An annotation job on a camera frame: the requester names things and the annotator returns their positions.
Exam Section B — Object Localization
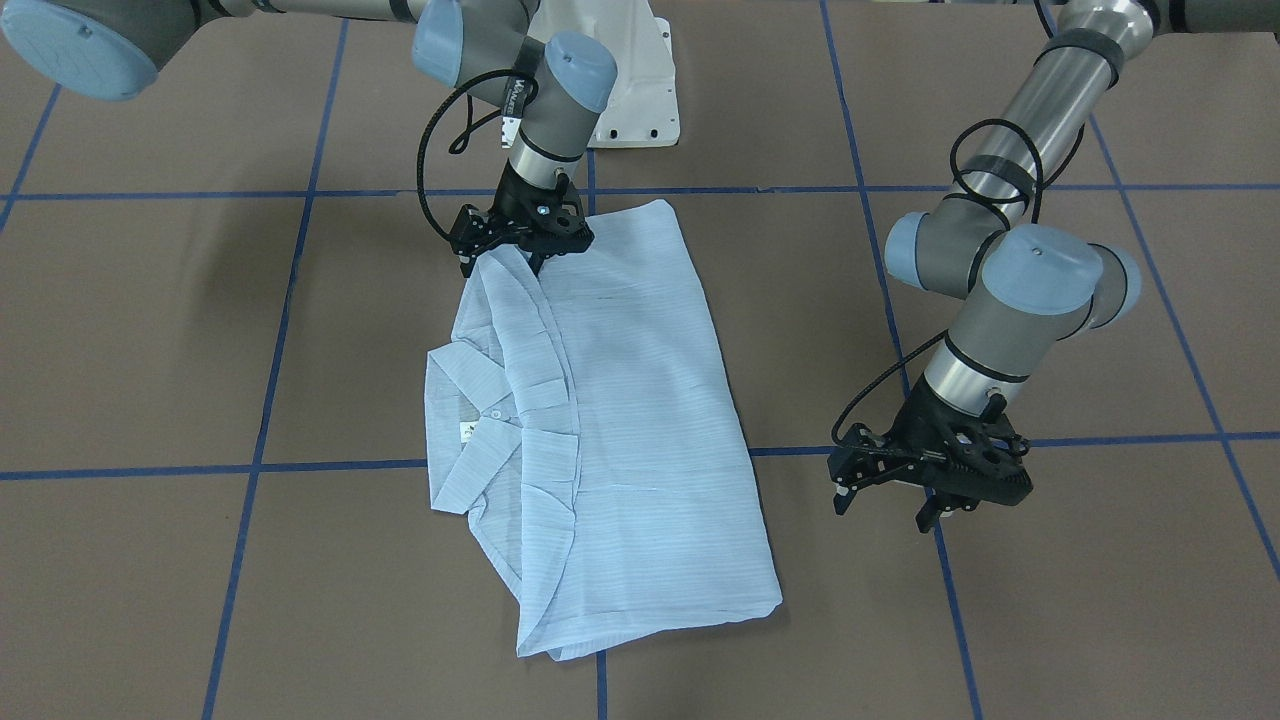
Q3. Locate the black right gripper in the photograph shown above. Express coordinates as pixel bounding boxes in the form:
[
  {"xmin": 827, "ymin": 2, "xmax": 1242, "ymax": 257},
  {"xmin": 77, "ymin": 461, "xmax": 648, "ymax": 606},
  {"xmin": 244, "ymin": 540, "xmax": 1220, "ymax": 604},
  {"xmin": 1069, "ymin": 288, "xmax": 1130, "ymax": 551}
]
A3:
[{"xmin": 492, "ymin": 165, "xmax": 595, "ymax": 273}]

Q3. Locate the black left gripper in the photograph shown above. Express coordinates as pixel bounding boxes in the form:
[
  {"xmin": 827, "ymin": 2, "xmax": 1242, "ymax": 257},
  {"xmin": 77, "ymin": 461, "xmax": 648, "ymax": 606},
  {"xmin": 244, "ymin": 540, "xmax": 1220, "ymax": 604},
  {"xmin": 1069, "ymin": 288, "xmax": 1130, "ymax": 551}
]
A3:
[{"xmin": 890, "ymin": 380, "xmax": 1034, "ymax": 533}]

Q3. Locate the light blue button-up shirt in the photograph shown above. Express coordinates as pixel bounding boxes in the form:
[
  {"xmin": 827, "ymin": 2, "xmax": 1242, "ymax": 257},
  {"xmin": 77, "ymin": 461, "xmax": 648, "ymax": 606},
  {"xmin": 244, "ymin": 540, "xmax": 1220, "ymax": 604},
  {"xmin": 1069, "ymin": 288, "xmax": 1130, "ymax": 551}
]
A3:
[{"xmin": 424, "ymin": 200, "xmax": 782, "ymax": 661}]

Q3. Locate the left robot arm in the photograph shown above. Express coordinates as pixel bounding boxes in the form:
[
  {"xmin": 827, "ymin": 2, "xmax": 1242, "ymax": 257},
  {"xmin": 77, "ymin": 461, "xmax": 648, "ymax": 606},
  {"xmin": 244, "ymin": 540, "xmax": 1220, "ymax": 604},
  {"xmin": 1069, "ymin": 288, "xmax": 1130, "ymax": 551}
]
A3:
[{"xmin": 872, "ymin": 1, "xmax": 1277, "ymax": 533}]

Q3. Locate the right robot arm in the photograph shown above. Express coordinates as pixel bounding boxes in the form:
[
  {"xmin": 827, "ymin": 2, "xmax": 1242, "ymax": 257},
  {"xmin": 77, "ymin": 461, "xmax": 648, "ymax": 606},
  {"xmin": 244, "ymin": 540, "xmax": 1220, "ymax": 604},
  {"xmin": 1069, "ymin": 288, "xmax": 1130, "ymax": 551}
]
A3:
[{"xmin": 3, "ymin": 1, "xmax": 617, "ymax": 273}]

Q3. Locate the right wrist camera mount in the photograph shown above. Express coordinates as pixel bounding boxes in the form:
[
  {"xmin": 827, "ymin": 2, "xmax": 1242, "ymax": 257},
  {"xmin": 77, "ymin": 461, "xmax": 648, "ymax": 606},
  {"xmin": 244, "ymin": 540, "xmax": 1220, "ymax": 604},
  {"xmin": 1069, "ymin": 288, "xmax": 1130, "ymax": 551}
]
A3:
[{"xmin": 445, "ymin": 204, "xmax": 513, "ymax": 278}]

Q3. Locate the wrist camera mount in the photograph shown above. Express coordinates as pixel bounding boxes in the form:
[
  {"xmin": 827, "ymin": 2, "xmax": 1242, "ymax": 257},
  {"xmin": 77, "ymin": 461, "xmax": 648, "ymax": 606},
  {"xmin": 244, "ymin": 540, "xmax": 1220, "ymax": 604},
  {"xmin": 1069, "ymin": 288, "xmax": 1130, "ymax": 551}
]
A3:
[
  {"xmin": 826, "ymin": 423, "xmax": 929, "ymax": 516},
  {"xmin": 445, "ymin": 204, "xmax": 513, "ymax": 278}
]

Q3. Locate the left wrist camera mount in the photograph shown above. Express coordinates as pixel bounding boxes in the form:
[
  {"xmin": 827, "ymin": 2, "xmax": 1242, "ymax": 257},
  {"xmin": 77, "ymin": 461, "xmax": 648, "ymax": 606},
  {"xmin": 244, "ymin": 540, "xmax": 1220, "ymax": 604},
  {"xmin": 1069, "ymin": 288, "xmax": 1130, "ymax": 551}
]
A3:
[{"xmin": 826, "ymin": 423, "xmax": 929, "ymax": 516}]

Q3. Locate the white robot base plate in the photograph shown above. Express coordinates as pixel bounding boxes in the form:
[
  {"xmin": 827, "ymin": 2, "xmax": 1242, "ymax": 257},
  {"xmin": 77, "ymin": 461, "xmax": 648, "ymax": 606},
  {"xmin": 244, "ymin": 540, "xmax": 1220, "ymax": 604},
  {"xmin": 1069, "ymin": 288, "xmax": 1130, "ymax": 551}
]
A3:
[{"xmin": 530, "ymin": 1, "xmax": 681, "ymax": 149}]

